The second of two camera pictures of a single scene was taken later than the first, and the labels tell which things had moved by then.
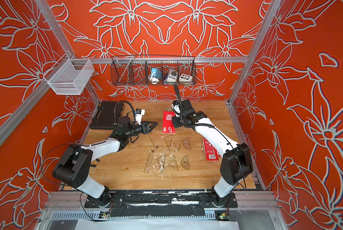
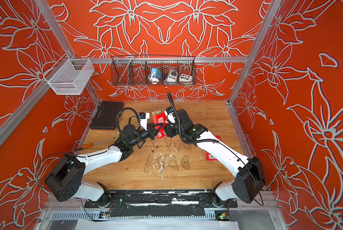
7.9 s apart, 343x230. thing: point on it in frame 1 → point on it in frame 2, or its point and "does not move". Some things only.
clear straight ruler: [152, 141] does not move
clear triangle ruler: [172, 161] does not move
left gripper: [145, 128] → [151, 132]
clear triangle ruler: [173, 143] does not move
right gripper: [175, 123] → [168, 129]
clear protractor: [185, 162] does not move
